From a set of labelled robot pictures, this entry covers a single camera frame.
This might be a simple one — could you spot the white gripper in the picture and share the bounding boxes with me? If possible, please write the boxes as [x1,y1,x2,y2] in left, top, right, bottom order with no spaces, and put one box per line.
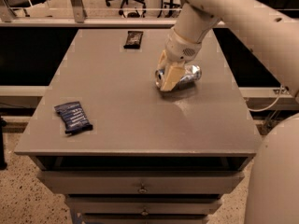
[157,28,202,91]

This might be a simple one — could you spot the silver blue redbull can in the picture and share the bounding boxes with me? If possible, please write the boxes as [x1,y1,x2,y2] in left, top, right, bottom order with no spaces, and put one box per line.
[155,64,202,91]

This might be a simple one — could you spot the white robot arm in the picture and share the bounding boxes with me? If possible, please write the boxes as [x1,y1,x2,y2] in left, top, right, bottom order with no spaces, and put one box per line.
[156,0,299,224]

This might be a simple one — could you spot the dark snack bag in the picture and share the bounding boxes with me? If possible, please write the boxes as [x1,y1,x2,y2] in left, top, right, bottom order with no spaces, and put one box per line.
[123,31,143,49]

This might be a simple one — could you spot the grey drawer cabinet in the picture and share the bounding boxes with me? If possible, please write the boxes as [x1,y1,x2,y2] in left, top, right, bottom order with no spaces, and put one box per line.
[16,29,261,224]

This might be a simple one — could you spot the metal guard railing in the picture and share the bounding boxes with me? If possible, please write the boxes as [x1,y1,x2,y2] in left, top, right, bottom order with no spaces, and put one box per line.
[0,0,178,28]

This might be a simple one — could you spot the blue snack packet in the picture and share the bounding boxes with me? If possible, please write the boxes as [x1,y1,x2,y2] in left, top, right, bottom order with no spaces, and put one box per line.
[54,102,93,134]

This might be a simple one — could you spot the top drawer with knob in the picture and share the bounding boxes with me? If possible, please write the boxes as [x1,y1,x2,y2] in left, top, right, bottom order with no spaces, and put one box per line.
[37,171,244,195]

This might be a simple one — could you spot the drawer with knob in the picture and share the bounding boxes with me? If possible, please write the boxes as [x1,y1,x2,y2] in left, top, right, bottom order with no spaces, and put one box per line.
[66,196,222,215]
[37,171,244,195]

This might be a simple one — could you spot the white cable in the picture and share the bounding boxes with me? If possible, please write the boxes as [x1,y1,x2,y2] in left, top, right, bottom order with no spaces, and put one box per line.
[247,85,287,113]

